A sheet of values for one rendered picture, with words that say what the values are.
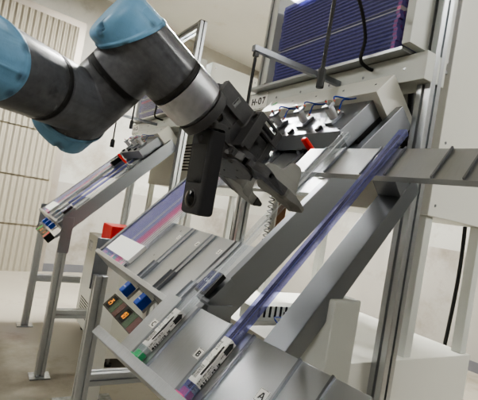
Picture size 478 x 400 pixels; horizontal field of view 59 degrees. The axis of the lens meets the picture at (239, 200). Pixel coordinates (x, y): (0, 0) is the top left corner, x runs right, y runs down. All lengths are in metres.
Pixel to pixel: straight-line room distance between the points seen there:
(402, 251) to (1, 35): 0.91
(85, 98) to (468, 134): 1.08
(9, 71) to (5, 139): 3.96
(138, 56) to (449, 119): 0.94
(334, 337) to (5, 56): 0.48
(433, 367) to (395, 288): 0.35
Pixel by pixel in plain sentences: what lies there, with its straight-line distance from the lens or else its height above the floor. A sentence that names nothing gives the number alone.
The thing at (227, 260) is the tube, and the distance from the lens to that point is 0.60.
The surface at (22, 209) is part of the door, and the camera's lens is 4.43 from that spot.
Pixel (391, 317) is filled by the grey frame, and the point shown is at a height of 0.74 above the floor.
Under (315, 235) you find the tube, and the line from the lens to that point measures 0.56.
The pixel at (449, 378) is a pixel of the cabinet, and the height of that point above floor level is 0.55.
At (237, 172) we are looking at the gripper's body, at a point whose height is 0.98.
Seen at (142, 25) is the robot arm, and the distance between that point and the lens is 0.50.
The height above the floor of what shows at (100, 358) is 0.23.
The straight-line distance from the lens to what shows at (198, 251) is 1.00.
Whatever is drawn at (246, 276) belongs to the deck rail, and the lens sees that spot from 0.83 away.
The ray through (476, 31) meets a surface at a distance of 1.41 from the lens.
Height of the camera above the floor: 0.93
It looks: 1 degrees up
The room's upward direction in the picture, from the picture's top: 10 degrees clockwise
